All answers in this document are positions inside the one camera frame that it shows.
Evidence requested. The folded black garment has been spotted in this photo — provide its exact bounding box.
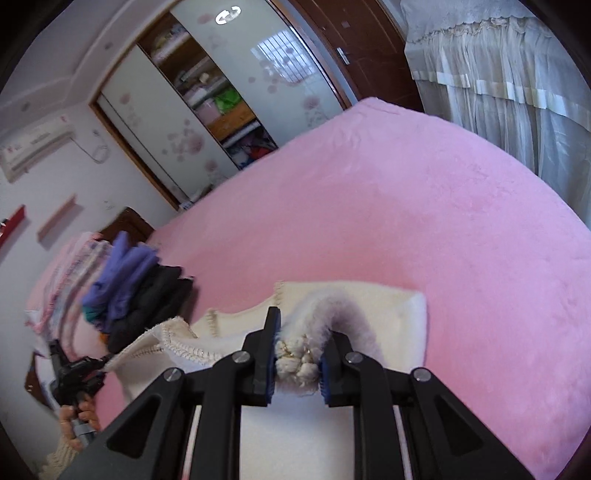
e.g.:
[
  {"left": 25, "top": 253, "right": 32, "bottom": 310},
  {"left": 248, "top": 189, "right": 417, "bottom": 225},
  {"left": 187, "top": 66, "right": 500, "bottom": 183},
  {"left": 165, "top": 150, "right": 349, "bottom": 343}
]
[{"left": 108, "top": 265, "right": 195, "bottom": 352}]

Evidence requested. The white air conditioner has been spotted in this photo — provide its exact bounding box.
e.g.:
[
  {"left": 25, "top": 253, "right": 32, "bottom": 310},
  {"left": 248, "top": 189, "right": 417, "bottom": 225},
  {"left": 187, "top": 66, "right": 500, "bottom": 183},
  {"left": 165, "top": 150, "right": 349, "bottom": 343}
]
[{"left": 0, "top": 115, "right": 77, "bottom": 183}]

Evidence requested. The dark wooden headboard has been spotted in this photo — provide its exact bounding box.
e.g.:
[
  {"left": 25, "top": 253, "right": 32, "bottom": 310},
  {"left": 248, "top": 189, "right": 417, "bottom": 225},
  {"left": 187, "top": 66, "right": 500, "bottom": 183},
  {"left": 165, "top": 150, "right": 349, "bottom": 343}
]
[{"left": 99, "top": 208, "right": 155, "bottom": 245}]

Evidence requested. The brown wooden door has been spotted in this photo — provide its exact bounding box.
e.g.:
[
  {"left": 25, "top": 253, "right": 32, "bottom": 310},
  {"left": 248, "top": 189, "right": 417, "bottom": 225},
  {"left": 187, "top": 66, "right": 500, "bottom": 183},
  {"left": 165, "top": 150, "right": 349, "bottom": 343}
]
[{"left": 291, "top": 0, "right": 426, "bottom": 112}]

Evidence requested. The folded teal printed garment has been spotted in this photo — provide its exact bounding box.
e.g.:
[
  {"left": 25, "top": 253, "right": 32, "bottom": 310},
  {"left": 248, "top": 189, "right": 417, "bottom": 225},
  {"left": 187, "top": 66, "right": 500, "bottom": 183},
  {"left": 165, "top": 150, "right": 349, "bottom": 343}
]
[{"left": 83, "top": 307, "right": 109, "bottom": 330}]

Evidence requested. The floral sliding door wardrobe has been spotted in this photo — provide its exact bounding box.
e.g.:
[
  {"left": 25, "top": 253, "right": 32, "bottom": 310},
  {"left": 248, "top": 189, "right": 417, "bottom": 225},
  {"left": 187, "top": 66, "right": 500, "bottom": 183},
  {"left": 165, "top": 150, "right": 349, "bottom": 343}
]
[{"left": 90, "top": 0, "right": 361, "bottom": 210}]

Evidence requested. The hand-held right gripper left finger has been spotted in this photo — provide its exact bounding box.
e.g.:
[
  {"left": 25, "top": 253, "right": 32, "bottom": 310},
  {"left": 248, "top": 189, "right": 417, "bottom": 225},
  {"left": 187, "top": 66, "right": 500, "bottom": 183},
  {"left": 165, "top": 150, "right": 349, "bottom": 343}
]
[{"left": 58, "top": 307, "right": 282, "bottom": 480}]

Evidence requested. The person's left forearm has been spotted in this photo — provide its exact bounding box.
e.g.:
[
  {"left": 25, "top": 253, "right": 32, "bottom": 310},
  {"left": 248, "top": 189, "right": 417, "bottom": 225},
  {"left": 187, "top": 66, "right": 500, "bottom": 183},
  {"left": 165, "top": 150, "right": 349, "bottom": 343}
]
[{"left": 39, "top": 440, "right": 81, "bottom": 480}]

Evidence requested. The white air conditioner cable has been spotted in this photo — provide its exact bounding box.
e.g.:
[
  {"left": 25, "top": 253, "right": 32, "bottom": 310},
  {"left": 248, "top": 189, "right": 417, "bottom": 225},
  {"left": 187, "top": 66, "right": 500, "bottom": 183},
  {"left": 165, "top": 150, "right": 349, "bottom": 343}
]
[{"left": 76, "top": 129, "right": 109, "bottom": 162}]

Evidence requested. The folded striped quilt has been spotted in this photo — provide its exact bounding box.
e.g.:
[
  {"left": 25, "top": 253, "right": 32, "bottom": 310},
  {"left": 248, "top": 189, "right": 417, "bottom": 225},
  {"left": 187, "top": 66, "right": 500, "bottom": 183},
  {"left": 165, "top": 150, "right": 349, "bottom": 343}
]
[{"left": 25, "top": 233, "right": 114, "bottom": 352}]

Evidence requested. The pink wall shelf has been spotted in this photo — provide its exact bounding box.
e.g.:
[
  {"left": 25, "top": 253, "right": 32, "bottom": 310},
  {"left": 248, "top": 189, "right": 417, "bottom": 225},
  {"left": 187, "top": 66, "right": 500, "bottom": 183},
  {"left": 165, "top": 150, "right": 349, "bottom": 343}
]
[{"left": 37, "top": 195, "right": 77, "bottom": 241}]

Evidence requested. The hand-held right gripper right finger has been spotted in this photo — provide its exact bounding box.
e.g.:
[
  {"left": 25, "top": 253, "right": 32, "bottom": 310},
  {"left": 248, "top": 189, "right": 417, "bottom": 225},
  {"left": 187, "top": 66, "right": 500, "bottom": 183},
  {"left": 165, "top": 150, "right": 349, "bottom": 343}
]
[{"left": 318, "top": 331, "right": 536, "bottom": 480}]

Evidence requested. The pink bed blanket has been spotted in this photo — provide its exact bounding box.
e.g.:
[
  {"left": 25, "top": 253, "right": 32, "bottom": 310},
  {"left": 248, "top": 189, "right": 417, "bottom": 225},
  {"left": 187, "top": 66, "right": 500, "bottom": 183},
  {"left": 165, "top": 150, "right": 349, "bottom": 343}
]
[{"left": 99, "top": 97, "right": 591, "bottom": 480}]

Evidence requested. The pink storage box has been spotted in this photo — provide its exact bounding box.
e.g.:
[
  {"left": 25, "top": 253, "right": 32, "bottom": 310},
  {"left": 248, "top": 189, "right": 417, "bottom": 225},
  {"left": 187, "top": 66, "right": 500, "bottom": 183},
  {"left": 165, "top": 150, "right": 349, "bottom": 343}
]
[{"left": 194, "top": 99, "right": 220, "bottom": 123}]

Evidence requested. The white fuzzy cardigan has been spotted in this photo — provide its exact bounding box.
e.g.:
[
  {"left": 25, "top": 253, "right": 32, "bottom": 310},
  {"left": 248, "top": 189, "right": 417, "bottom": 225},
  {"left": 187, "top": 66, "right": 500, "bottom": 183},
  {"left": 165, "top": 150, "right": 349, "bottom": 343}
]
[{"left": 104, "top": 279, "right": 428, "bottom": 480}]

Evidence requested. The green bag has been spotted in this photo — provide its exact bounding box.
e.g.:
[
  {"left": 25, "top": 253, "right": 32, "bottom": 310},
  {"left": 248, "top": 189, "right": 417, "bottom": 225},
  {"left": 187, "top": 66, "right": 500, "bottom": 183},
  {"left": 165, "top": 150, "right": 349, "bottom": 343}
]
[{"left": 216, "top": 89, "right": 241, "bottom": 114}]

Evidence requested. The red wall shelf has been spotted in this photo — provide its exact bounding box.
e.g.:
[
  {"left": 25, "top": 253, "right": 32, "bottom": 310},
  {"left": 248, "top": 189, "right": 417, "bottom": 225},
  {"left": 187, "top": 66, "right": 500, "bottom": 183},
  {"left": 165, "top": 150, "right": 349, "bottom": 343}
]
[{"left": 0, "top": 205, "right": 26, "bottom": 247}]

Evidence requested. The person's left hand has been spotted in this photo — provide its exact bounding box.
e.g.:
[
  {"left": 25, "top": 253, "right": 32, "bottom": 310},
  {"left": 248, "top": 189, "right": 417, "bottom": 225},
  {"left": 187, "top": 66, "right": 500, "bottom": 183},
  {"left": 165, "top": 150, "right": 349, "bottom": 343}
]
[{"left": 58, "top": 399, "right": 100, "bottom": 450}]

